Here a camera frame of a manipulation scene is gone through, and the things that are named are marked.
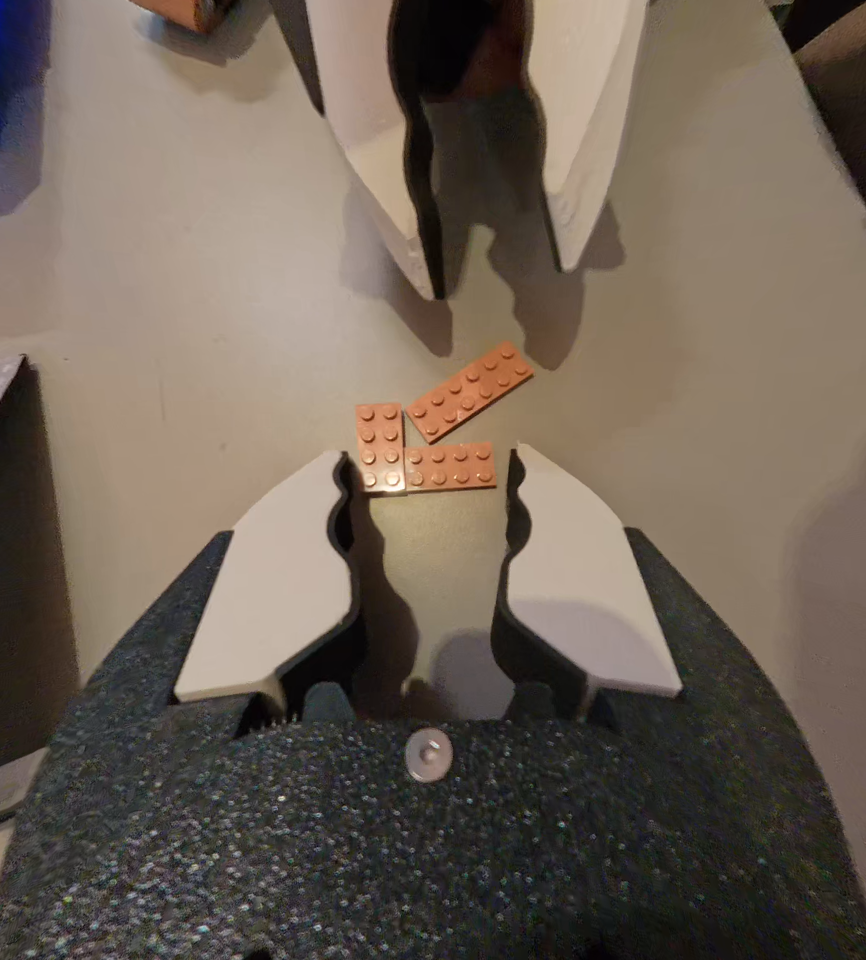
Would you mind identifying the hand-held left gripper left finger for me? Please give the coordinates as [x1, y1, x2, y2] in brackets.
[175, 450, 362, 704]

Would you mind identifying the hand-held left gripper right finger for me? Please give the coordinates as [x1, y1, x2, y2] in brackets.
[491, 442, 684, 699]

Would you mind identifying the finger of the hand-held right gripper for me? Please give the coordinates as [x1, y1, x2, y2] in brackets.
[304, 0, 449, 303]
[519, 0, 651, 273]

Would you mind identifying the brown short plate brick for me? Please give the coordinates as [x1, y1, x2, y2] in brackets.
[401, 440, 499, 495]
[354, 401, 407, 498]

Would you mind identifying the brown toy brick model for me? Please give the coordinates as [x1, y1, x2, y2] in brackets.
[129, 0, 239, 35]

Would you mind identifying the brown long plate brick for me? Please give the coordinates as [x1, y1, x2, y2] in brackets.
[405, 339, 537, 445]

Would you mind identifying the grey desk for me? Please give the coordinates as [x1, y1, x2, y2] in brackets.
[0, 0, 866, 960]

